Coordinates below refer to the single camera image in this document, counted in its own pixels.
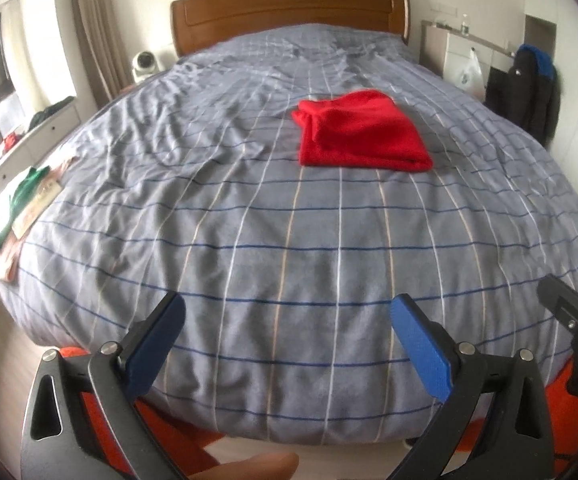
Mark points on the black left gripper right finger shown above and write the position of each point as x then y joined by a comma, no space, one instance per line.
516,441

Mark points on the green folded garment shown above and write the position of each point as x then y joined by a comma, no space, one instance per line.
16,195

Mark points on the white plastic bag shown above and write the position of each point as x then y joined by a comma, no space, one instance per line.
470,79

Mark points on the brown wooden headboard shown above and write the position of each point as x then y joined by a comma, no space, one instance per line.
199,24

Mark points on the red knit sweater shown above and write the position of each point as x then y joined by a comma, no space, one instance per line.
362,129

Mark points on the pink folded garment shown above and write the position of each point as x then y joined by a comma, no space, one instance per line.
47,192

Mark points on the white drawer unit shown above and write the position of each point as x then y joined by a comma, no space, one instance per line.
43,145

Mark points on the person's left hand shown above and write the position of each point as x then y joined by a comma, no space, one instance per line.
268,466

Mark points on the white bedside cabinet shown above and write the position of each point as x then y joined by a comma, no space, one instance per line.
445,52

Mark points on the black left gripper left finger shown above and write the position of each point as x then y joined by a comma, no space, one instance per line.
58,437

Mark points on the beige curtain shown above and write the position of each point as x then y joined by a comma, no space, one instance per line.
103,50

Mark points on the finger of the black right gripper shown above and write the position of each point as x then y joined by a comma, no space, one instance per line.
562,302

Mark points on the grey plaid duvet cover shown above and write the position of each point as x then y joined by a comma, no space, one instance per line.
192,183

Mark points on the white round camera device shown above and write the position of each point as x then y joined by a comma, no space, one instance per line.
144,65

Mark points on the orange fuzzy blanket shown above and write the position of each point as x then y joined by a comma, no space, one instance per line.
186,444

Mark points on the black and blue backpack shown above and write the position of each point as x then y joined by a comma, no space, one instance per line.
528,95

